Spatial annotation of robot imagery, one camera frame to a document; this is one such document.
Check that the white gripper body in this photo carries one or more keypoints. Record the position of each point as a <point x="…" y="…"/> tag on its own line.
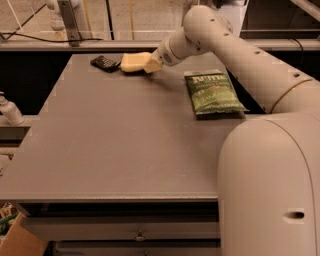
<point x="164" y="55"/>

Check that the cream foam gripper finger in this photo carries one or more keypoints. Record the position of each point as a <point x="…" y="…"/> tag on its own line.
<point x="152" y="65"/>

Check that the yellow sponge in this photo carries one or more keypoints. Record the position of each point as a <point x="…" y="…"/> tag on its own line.
<point x="132" y="62"/>

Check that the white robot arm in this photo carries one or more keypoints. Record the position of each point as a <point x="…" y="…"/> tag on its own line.
<point x="268" y="175"/>

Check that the black rxbar chocolate wrapper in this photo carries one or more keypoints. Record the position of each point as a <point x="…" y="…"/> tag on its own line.
<point x="105" y="64"/>

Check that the green kettle chips bag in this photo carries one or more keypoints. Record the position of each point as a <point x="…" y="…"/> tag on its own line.
<point x="212" y="92"/>

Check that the grey drawer cabinet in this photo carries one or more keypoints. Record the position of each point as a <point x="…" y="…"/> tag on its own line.
<point x="110" y="154"/>

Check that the white spray bottle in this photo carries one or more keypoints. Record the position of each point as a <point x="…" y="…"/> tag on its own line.
<point x="10" y="111"/>

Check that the metal drawer knob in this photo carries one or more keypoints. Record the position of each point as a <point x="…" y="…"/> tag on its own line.
<point x="140" y="236"/>

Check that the cardboard box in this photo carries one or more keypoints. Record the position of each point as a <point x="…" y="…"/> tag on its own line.
<point x="20" y="242"/>

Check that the left metal railing post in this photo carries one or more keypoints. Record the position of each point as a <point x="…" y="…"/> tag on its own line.
<point x="69" y="20"/>

